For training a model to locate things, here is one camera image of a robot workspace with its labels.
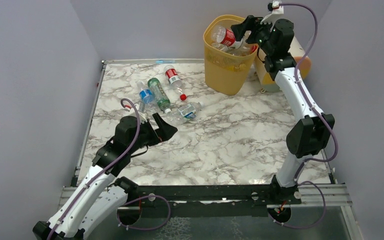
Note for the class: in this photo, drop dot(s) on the green label tall bottle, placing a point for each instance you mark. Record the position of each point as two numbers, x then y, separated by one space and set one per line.
161 98

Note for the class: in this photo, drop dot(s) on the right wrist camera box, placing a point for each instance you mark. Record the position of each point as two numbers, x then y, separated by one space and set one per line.
276 11

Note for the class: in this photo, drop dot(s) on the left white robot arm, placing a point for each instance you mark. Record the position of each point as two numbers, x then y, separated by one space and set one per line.
101 190

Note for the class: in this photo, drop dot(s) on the red label clear bottle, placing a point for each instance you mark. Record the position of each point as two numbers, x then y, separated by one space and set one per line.
175 81

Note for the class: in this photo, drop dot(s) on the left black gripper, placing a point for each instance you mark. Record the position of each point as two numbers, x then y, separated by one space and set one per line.
154 131

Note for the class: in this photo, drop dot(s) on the blue label clear bottle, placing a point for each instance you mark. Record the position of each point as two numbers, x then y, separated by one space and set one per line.
146 96

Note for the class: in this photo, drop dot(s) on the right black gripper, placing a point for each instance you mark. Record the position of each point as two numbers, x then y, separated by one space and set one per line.
252 30

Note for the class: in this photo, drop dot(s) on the yellow mesh plastic bin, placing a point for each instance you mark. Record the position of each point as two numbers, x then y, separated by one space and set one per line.
224 72

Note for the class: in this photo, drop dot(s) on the crushed clear water bottle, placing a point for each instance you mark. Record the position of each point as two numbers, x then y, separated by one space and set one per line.
184 113

